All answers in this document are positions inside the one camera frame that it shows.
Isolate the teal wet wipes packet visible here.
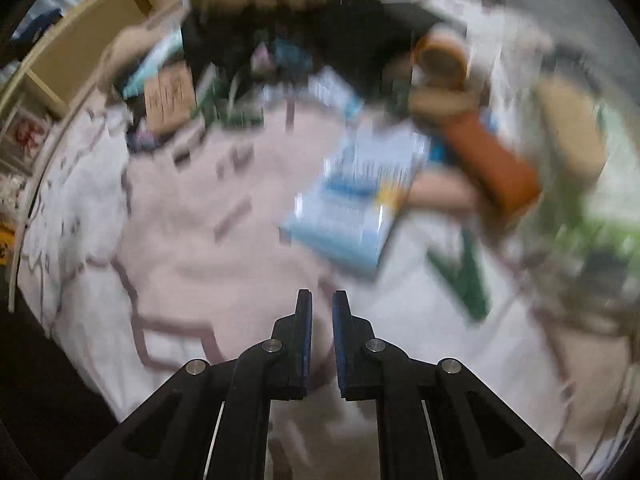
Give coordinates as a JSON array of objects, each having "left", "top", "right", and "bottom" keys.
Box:
[{"left": 121, "top": 26, "right": 184, "bottom": 102}]

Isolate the tan card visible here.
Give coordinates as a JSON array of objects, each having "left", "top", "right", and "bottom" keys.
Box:
[{"left": 143, "top": 61, "right": 194, "bottom": 137}]

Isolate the black box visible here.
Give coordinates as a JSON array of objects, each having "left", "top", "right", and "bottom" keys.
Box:
[{"left": 317, "top": 0, "right": 432, "bottom": 98}]

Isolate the wooden shelf unit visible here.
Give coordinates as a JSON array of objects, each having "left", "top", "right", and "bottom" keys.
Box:
[{"left": 0, "top": 0, "right": 192, "bottom": 122}]

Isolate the picture frame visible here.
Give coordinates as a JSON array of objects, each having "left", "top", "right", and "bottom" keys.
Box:
[{"left": 0, "top": 109, "right": 52, "bottom": 172}]

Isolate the printed blanket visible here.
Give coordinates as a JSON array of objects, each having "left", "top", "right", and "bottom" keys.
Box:
[{"left": 19, "top": 65, "right": 632, "bottom": 480}]

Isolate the clear plastic storage box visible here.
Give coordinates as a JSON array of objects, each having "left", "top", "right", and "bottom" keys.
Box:
[{"left": 487, "top": 7, "right": 640, "bottom": 413}]

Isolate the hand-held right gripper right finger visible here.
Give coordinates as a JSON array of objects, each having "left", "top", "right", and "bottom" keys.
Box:
[{"left": 332, "top": 289, "right": 584, "bottom": 480}]

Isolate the tan oval pad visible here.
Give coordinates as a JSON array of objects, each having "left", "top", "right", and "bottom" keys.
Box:
[{"left": 534, "top": 79, "right": 609, "bottom": 182}]

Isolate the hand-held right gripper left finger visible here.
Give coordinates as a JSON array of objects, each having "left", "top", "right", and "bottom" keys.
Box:
[{"left": 64, "top": 288, "right": 314, "bottom": 480}]

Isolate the black fur-trimmed garment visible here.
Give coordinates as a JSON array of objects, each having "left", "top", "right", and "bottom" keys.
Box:
[{"left": 184, "top": 0, "right": 321, "bottom": 88}]

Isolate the blue white medicine sachet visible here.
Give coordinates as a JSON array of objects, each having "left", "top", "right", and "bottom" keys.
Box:
[{"left": 278, "top": 124, "right": 433, "bottom": 282}]

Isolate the brown leather case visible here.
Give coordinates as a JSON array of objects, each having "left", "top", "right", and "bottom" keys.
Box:
[{"left": 409, "top": 84, "right": 544, "bottom": 222}]

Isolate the green clothespin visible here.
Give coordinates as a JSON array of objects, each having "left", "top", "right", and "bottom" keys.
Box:
[{"left": 426, "top": 229, "right": 494, "bottom": 324}]

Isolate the white round suction holder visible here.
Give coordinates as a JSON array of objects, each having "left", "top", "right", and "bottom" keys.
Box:
[{"left": 309, "top": 66, "right": 364, "bottom": 121}]

